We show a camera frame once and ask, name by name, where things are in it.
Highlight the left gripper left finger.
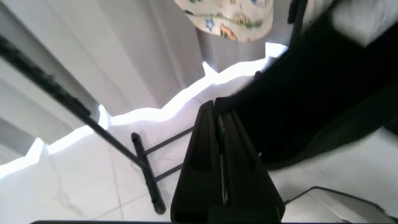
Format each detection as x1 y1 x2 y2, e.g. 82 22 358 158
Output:
170 100 225 223

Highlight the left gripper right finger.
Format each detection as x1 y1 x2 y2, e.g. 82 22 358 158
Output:
217 110 286 223

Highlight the black garment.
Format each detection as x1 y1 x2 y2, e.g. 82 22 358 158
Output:
213 12 398 171

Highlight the cream printed garment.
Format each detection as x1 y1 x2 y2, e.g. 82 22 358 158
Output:
173 0 274 42

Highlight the black clothes rack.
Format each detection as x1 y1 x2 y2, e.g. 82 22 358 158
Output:
0 0 308 215

